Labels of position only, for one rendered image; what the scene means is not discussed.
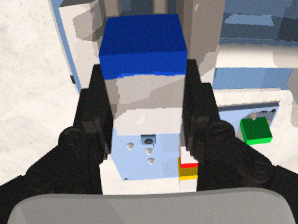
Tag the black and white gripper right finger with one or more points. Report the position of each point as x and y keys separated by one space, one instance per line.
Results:
x=220 y=154

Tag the white block with green end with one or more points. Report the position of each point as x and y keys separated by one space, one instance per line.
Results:
x=256 y=133

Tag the white block with red end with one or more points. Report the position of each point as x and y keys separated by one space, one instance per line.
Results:
x=185 y=160

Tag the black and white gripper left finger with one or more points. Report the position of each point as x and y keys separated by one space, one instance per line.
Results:
x=87 y=142

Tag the white block with yellow end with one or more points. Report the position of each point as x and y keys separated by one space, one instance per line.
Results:
x=187 y=177

